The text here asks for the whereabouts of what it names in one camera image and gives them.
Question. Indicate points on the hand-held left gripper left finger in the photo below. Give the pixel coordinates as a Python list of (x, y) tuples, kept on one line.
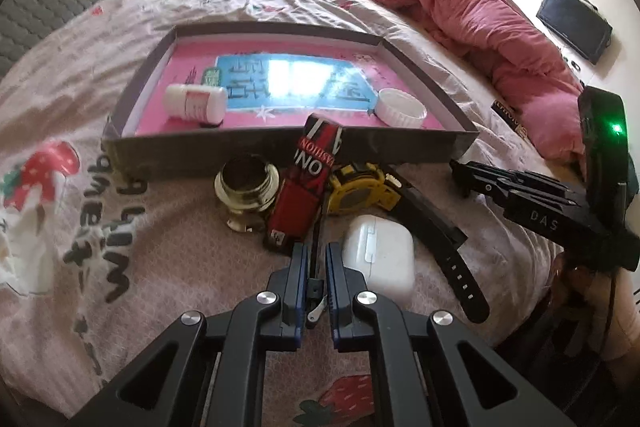
[(300, 287)]

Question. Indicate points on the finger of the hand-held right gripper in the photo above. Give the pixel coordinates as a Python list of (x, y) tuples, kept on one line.
[(480, 179), (547, 187)]

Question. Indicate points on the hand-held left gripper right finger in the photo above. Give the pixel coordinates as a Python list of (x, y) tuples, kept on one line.
[(332, 287)]

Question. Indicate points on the white earbuds case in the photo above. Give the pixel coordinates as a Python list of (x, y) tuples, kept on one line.
[(380, 252)]

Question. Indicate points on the red and black lighter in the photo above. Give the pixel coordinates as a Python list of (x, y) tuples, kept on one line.
[(300, 192)]

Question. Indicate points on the yellow and black wristwatch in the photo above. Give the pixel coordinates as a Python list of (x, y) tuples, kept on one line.
[(357, 194)]

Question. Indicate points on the grey cardboard tray pink inside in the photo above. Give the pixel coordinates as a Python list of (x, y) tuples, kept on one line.
[(200, 152)]

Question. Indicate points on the person's right hand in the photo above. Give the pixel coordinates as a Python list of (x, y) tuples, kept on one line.
[(580, 287)]

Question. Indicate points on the black fabric label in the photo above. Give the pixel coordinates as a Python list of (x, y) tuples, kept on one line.
[(510, 117)]

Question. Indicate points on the white ribbed jar lid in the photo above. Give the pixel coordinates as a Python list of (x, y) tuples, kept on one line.
[(400, 107)]

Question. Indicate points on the pink quilt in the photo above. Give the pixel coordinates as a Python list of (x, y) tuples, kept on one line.
[(475, 22)]

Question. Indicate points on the strawberry print bedsheet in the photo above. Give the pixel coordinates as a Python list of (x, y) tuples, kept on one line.
[(150, 232)]

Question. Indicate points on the black flat screen television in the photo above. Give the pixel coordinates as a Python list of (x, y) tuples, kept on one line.
[(575, 24)]

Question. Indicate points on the white pill bottle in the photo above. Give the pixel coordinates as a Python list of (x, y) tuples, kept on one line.
[(192, 102)]

